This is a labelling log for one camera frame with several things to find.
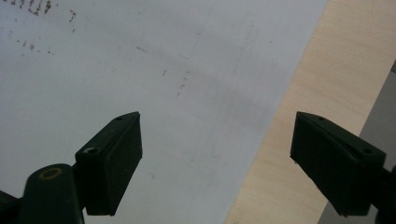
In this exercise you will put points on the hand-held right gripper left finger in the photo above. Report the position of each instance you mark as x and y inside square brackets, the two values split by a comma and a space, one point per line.
[112, 161]

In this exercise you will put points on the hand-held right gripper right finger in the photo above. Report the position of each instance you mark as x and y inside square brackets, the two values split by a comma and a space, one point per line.
[330, 161]

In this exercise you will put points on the white table mat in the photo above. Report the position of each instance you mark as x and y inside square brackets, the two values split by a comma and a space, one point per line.
[140, 68]

